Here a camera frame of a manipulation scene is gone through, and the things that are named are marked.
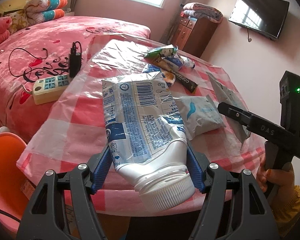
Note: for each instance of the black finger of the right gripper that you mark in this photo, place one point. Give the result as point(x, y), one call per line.
point(239, 115)

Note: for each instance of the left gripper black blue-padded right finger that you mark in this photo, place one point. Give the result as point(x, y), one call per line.
point(234, 206)

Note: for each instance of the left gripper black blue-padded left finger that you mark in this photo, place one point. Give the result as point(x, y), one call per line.
point(45, 214)

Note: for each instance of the grey foil bag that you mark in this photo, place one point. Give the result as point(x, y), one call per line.
point(226, 95)

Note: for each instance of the white pouch with teal swoosh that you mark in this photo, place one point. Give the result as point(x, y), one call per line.
point(199, 114)

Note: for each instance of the white blue printed refill pouch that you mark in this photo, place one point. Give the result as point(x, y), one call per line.
point(147, 139)

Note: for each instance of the person's right hand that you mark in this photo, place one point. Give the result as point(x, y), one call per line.
point(283, 179)

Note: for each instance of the orange plastic chair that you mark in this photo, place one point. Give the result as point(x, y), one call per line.
point(13, 201)

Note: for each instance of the white round lid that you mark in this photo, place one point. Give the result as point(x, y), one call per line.
point(187, 62)

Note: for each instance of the red white checkered tablecloth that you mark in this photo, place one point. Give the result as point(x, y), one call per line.
point(74, 129)

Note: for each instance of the wooden cabinet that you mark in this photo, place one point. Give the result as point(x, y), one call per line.
point(192, 35)

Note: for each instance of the folded blanket on cabinet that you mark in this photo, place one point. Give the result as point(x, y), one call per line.
point(199, 10)

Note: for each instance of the cream power strip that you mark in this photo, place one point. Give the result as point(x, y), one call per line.
point(49, 89)

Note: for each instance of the black charger adapter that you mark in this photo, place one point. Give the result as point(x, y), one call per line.
point(75, 59)

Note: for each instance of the pink bed with bedspread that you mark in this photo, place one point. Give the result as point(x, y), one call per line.
point(41, 51)

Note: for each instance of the rolled colourful quilt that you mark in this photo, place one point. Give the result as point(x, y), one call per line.
point(40, 11)

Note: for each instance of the wall mounted black television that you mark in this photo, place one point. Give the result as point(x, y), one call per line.
point(266, 17)

